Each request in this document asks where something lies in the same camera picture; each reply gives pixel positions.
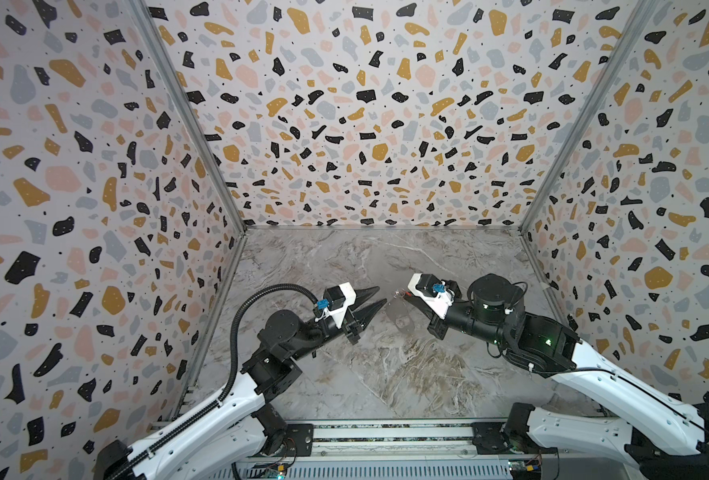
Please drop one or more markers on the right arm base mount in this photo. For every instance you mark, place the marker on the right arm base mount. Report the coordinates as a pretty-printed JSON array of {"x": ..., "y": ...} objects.
[{"x": 513, "y": 435}]

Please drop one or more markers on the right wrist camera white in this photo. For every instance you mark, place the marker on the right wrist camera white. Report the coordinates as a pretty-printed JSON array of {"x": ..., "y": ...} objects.
[{"x": 430, "y": 295}]

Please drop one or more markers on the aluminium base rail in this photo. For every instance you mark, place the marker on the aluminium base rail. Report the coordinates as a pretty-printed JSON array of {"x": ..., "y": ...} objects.
[{"x": 390, "y": 441}]

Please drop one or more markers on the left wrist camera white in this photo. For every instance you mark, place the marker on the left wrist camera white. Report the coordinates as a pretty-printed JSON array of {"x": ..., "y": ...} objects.
[{"x": 336, "y": 301}]

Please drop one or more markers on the metal keyring plate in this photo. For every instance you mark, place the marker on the metal keyring plate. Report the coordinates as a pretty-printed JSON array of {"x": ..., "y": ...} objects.
[{"x": 398, "y": 310}]

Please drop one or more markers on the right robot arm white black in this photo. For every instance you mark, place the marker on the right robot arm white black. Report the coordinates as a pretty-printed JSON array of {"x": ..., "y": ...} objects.
[{"x": 660, "y": 436}]

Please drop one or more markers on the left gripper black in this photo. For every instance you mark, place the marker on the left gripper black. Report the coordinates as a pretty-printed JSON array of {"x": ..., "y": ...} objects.
[{"x": 364, "y": 316}]

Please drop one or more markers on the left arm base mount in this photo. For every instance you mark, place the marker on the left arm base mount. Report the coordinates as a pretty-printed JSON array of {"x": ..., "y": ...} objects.
[{"x": 277, "y": 437}]

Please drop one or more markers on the perforated cable tray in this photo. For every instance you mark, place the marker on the perforated cable tray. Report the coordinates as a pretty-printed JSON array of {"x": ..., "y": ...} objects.
[{"x": 407, "y": 469}]

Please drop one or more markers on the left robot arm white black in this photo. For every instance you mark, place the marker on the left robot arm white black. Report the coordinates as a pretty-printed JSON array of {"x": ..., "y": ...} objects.
[{"x": 251, "y": 384}]

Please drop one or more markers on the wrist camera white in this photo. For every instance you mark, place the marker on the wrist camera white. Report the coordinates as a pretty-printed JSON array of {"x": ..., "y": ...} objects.
[
  {"x": 430, "y": 295},
  {"x": 336, "y": 301}
]

